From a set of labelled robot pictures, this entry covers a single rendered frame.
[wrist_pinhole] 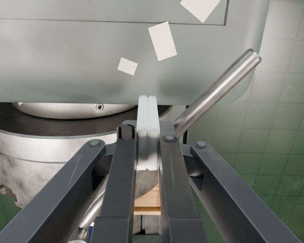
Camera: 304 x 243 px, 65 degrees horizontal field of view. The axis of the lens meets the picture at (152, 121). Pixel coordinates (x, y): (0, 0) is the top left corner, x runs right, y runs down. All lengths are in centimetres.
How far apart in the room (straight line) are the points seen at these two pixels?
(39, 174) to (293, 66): 163
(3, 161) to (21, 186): 4
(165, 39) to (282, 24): 148
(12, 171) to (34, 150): 6
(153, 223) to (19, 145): 68
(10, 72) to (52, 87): 4
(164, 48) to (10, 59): 14
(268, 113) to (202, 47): 160
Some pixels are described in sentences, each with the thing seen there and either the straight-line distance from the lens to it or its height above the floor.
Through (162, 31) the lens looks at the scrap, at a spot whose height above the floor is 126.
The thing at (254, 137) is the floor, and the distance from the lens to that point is 186.
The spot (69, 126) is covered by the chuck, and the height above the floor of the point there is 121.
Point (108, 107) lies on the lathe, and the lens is 33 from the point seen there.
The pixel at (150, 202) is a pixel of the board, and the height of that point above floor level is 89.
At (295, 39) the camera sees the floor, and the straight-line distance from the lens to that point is 174.
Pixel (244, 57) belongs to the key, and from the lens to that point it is 17.
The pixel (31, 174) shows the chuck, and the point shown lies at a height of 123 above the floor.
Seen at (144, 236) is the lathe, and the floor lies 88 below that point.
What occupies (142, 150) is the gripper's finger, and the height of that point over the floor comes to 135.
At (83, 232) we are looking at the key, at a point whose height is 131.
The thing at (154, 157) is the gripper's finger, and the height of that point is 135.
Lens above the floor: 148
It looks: 65 degrees down
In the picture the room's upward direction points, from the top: 176 degrees clockwise
